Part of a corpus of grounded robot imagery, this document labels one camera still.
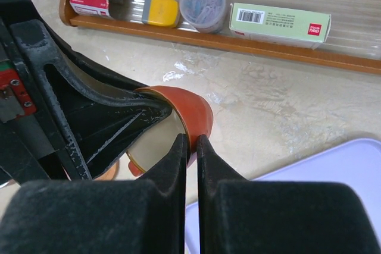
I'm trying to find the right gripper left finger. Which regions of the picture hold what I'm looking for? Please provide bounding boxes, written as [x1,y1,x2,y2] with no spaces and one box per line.
[1,134,188,253]

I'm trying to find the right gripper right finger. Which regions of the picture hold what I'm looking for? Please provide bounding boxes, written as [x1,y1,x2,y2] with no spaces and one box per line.
[196,135,380,253]

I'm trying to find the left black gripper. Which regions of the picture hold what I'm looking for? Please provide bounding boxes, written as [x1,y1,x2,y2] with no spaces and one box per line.
[1,0,171,184]

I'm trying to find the orange brown mug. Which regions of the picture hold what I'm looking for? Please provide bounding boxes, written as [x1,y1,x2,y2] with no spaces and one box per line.
[126,86,213,177]

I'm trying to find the orange wood coaster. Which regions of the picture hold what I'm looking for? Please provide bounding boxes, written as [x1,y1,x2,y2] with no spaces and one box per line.
[96,161,120,181]

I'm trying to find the yellow small container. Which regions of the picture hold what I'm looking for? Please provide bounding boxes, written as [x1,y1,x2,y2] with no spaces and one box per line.
[142,0,180,28]

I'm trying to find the lavender plastic tray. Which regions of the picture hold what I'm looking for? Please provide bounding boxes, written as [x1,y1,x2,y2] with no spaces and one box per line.
[185,139,380,253]

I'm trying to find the white long box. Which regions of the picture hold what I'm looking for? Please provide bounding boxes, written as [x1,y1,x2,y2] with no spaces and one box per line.
[229,2,332,49]

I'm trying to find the wooden three-tier shelf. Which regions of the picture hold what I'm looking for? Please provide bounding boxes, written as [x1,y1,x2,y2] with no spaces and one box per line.
[59,0,380,74]

